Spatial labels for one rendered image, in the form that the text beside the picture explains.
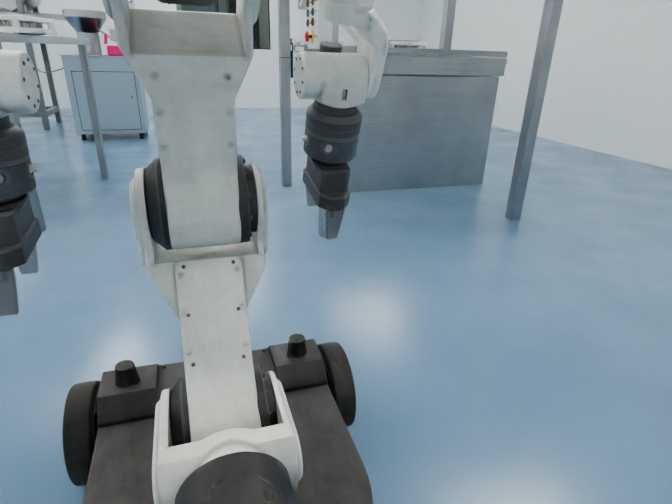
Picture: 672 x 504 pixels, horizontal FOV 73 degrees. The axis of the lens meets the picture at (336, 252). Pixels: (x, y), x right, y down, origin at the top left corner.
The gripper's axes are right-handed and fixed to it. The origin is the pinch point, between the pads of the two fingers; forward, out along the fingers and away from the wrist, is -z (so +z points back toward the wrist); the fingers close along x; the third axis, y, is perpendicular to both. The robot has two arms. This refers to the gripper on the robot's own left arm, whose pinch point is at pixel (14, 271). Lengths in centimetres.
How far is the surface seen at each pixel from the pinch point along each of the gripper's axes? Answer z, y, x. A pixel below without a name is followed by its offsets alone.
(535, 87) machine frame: 12, -195, 133
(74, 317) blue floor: -61, 15, 85
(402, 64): 16, -155, 202
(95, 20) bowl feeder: 25, 35, 456
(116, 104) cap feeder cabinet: -46, 25, 432
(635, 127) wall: -29, -423, 249
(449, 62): 18, -186, 201
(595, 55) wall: 27, -423, 317
